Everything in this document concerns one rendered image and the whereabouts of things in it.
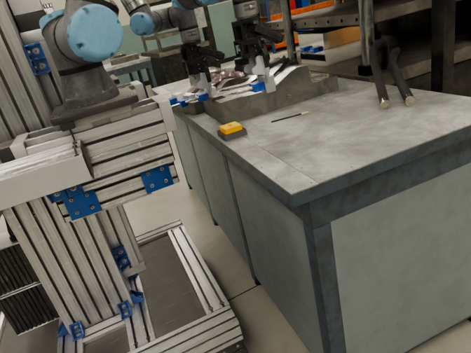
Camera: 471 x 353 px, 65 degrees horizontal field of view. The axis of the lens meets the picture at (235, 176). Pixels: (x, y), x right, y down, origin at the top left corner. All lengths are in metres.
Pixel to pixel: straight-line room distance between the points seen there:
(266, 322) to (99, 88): 1.12
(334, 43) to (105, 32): 1.51
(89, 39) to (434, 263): 1.12
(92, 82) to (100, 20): 0.19
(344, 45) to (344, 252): 1.47
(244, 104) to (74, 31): 0.69
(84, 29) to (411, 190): 0.89
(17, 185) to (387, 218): 0.92
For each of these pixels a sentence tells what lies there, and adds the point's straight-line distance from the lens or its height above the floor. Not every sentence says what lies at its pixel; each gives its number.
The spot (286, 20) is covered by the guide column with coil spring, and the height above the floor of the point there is 1.05.
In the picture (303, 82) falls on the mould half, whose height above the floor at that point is 0.87.
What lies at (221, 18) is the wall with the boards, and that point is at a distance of 9.38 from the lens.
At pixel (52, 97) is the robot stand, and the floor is 1.06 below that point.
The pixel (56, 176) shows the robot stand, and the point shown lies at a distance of 0.99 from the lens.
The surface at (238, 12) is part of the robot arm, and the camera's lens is 1.25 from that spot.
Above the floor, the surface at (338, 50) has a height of 0.85.
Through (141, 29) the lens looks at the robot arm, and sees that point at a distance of 1.39.
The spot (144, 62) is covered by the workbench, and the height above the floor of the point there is 0.75.
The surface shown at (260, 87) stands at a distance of 1.28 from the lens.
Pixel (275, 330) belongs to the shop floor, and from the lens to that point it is 1.62.
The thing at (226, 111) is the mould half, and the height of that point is 0.85.
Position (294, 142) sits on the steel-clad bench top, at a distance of 1.10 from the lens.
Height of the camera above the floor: 1.19
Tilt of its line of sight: 24 degrees down
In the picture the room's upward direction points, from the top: 13 degrees counter-clockwise
